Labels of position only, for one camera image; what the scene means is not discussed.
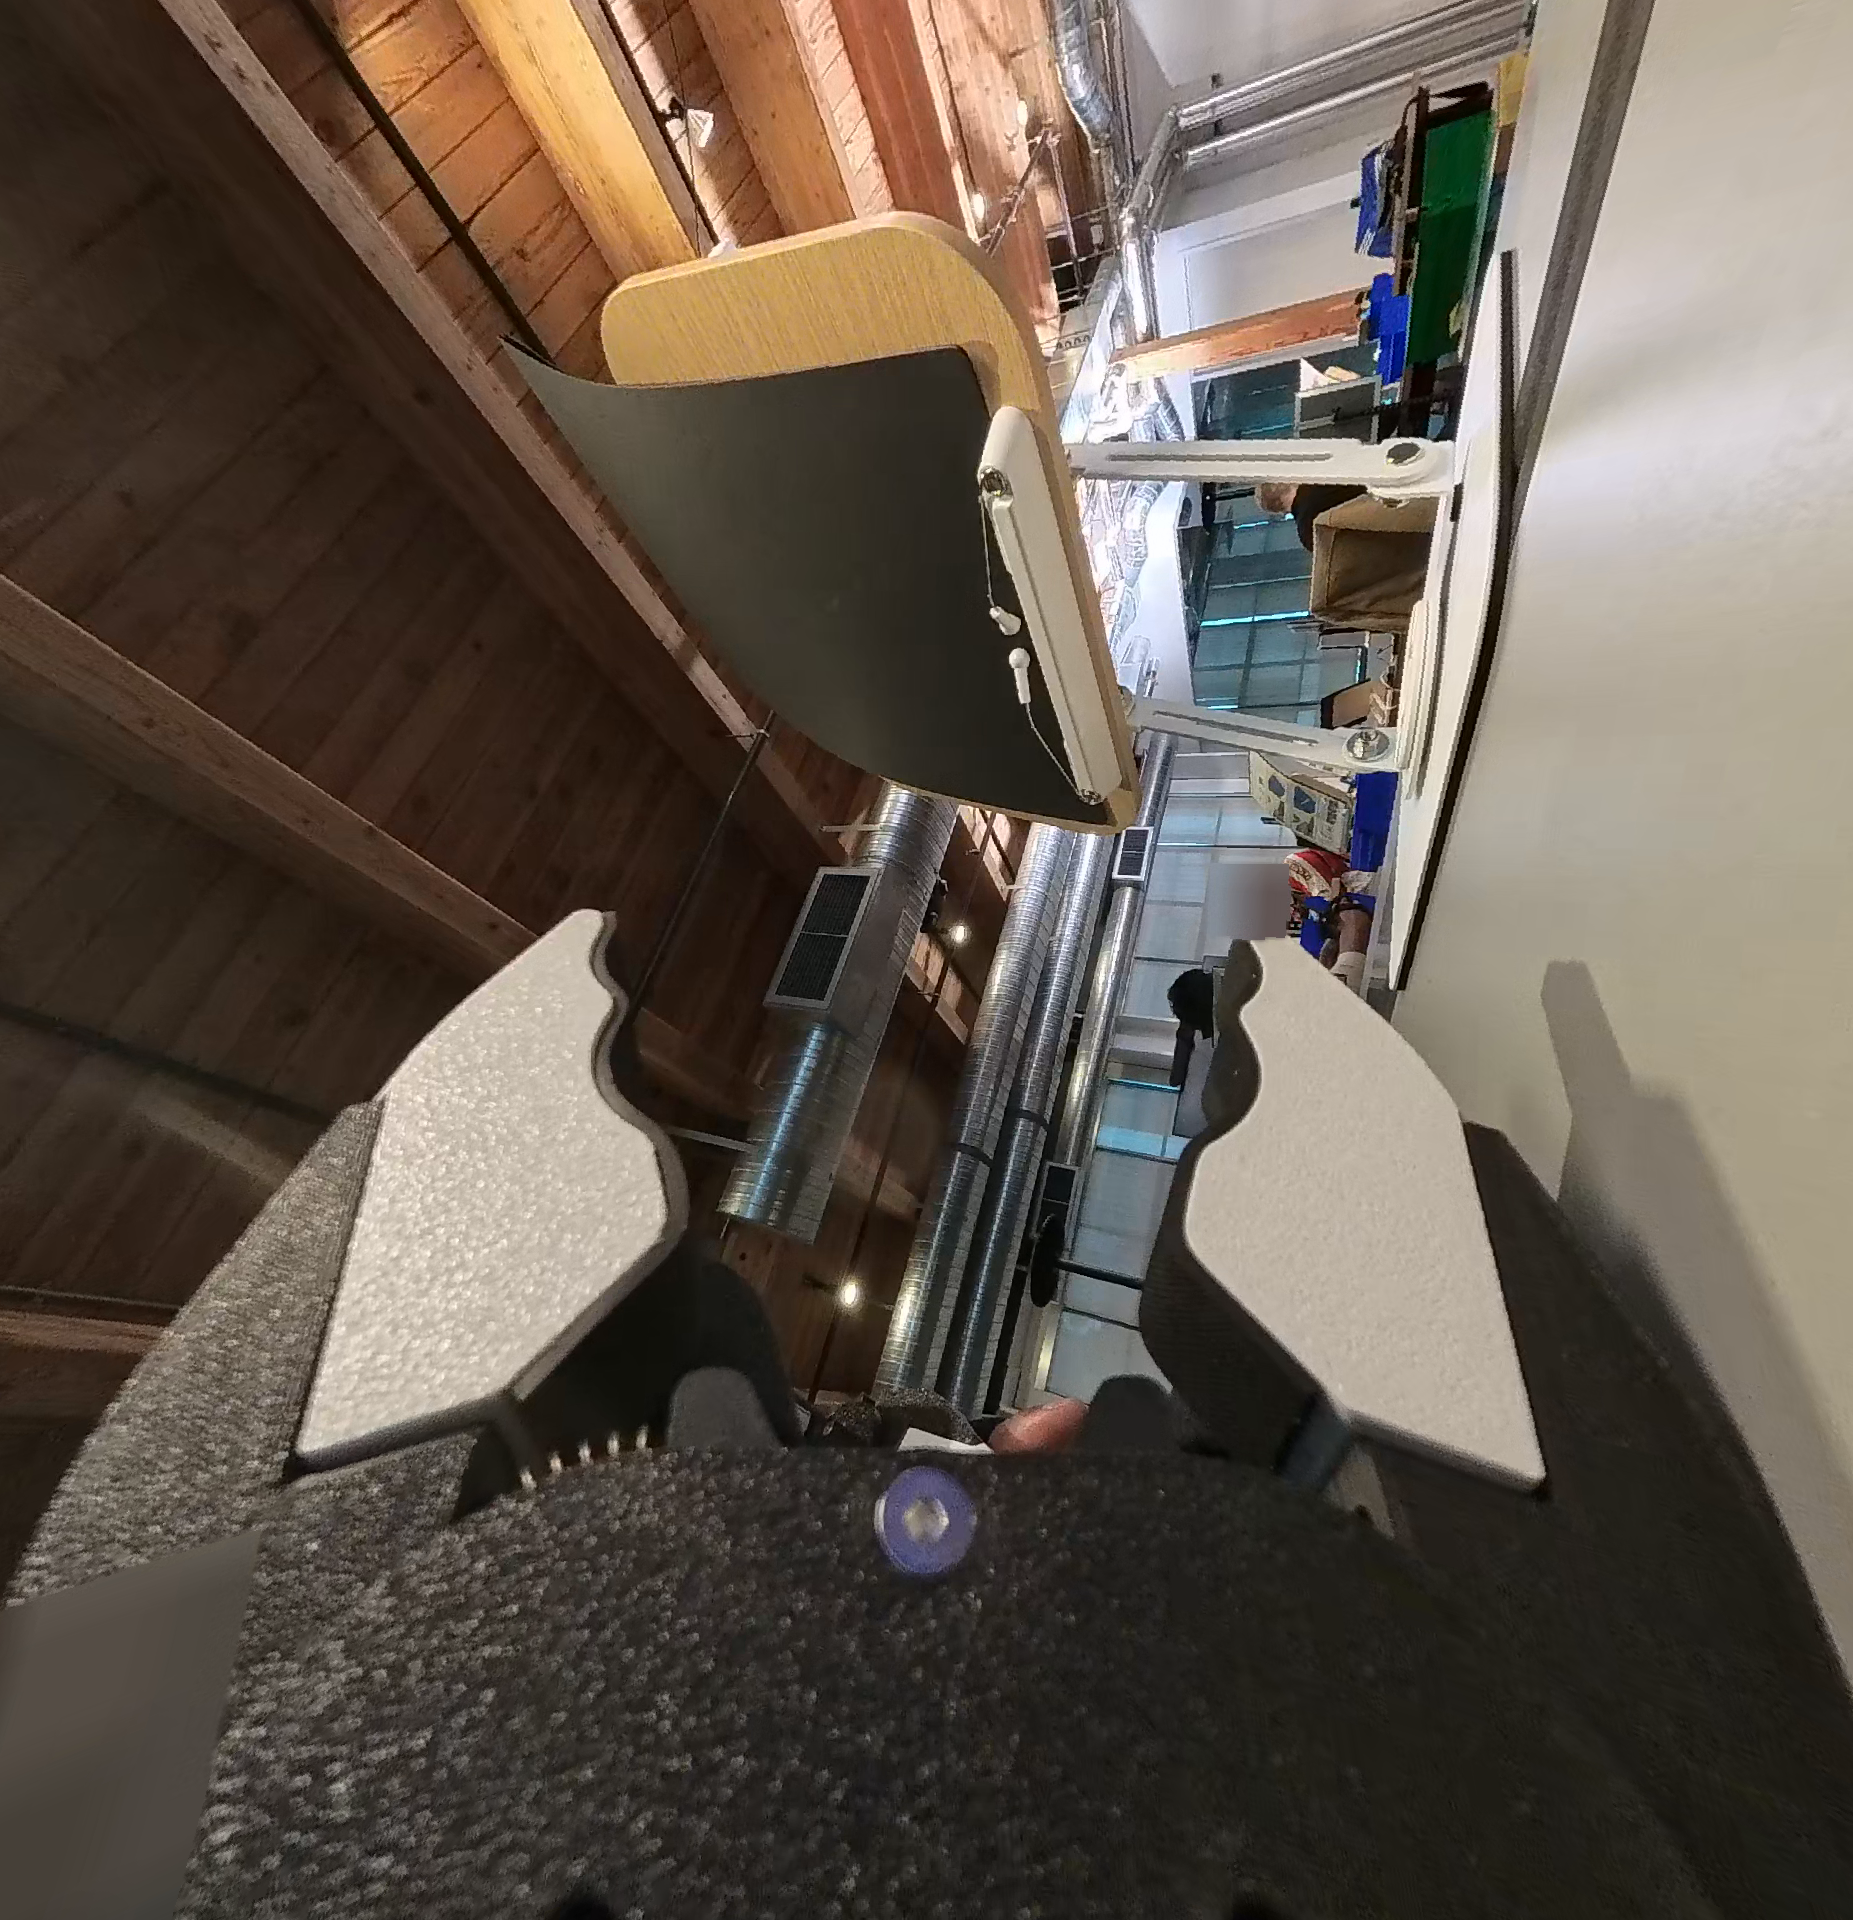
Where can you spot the white board with black edge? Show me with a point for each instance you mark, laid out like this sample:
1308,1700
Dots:
1470,631

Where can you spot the silver ceiling pipes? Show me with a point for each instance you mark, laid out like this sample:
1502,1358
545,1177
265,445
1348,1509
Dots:
1316,95

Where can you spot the printed cardboard box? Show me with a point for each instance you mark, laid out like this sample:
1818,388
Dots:
1299,799

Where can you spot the ceiling vent grille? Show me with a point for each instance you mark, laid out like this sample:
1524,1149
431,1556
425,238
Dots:
821,934

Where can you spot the black mat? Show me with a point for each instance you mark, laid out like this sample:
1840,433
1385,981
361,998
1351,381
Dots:
808,572

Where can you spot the red and white object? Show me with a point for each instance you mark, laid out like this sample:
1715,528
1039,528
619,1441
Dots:
1316,876

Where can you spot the silver ceiling duct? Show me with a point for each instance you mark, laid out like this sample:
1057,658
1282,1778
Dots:
1091,75

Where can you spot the white desk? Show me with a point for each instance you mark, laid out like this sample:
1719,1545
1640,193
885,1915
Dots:
1735,525

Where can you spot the light wooden stand board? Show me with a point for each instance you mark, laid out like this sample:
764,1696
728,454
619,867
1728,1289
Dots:
777,300

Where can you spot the green storage bin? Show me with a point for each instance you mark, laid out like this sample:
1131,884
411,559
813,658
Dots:
1451,211

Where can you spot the long spiral metal duct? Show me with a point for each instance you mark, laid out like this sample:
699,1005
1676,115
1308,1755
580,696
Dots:
994,1079
1088,1020

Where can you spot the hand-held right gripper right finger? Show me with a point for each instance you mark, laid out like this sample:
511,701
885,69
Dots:
1362,1201

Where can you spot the ceiling track light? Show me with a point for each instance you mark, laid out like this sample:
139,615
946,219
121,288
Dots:
694,120

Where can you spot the large spiral metal duct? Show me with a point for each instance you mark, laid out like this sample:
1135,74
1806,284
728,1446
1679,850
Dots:
808,1110

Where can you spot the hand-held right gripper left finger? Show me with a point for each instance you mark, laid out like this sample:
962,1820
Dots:
489,1201

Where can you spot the blue storage bin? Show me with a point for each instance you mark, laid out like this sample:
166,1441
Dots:
1378,190
1378,822
1385,324

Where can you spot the brown paper bag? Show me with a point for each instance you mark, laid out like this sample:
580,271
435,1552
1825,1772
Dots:
1362,563

